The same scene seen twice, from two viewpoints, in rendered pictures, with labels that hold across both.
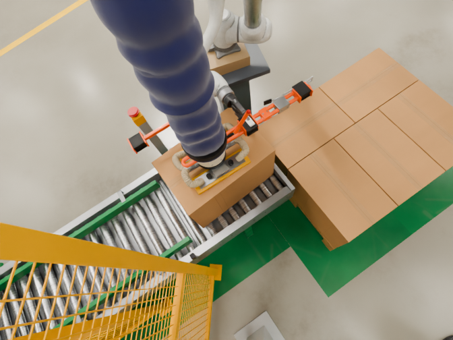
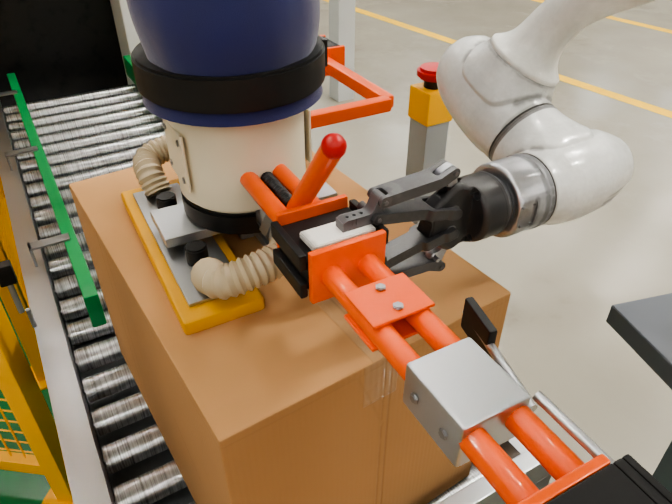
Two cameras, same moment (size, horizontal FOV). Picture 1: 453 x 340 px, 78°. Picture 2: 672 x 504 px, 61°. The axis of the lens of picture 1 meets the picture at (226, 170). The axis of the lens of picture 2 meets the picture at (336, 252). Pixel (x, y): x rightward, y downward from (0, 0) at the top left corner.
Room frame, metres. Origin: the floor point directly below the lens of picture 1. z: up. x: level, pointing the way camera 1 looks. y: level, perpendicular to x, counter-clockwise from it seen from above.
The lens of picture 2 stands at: (0.63, -0.65, 1.42)
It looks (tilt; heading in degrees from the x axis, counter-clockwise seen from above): 36 degrees down; 75
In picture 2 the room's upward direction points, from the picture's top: straight up
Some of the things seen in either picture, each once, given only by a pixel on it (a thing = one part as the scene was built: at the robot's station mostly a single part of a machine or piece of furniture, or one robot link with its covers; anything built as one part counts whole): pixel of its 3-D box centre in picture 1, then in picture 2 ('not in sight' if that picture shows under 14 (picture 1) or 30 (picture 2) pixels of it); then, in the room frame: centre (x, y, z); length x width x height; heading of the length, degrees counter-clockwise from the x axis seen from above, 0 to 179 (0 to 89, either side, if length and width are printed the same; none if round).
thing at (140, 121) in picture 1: (162, 149); (413, 278); (1.12, 0.41, 0.50); 0.07 x 0.07 x 1.00; 15
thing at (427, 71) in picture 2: (133, 112); (433, 76); (1.12, 0.41, 1.02); 0.07 x 0.07 x 0.04
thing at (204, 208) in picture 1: (217, 168); (269, 330); (0.70, 0.05, 0.75); 0.60 x 0.40 x 0.40; 109
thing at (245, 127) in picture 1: (247, 124); (329, 246); (0.75, -0.19, 1.08); 0.10 x 0.08 x 0.06; 14
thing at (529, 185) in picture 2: (226, 95); (506, 196); (0.97, -0.14, 1.07); 0.09 x 0.06 x 0.09; 105
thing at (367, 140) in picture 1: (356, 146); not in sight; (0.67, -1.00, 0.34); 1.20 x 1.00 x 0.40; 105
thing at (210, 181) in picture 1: (220, 170); (182, 234); (0.60, 0.03, 0.97); 0.34 x 0.10 x 0.05; 104
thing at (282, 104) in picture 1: (280, 104); (463, 398); (0.80, -0.40, 1.07); 0.07 x 0.07 x 0.04; 14
